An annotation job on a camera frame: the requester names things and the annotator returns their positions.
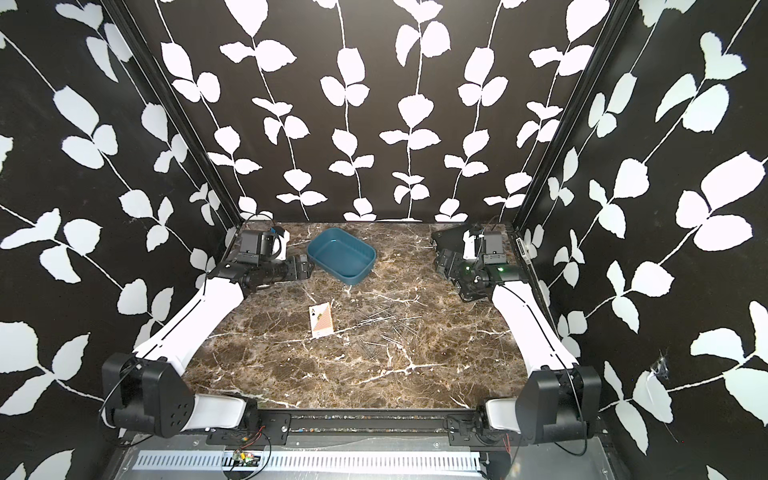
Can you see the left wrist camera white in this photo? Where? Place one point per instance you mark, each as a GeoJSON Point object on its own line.
{"type": "Point", "coordinates": [262, 247]}

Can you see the small circuit board with wires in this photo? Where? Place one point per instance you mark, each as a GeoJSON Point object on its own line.
{"type": "Point", "coordinates": [246, 464]}

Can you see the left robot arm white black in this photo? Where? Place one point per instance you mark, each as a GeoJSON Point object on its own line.
{"type": "Point", "coordinates": [144, 390]}

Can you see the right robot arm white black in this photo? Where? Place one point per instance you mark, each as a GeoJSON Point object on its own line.
{"type": "Point", "coordinates": [560, 398]}

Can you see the black carrying case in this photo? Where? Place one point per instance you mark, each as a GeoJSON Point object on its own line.
{"type": "Point", "coordinates": [461, 238]}

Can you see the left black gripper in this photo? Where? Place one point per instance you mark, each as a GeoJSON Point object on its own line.
{"type": "Point", "coordinates": [293, 272]}

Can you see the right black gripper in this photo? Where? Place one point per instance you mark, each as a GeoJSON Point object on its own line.
{"type": "Point", "coordinates": [455, 269]}

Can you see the white perforated strip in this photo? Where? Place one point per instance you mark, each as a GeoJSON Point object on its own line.
{"type": "Point", "coordinates": [374, 462]}

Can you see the black front rail base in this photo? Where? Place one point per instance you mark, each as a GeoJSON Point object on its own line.
{"type": "Point", "coordinates": [459, 427]}

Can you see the steel nail pile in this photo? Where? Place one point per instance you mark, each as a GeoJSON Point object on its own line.
{"type": "Point", "coordinates": [388, 327]}

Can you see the playing card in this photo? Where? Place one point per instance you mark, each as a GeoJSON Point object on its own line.
{"type": "Point", "coordinates": [321, 320]}

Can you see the teal plastic storage box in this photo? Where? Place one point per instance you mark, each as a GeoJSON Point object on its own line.
{"type": "Point", "coordinates": [342, 255]}

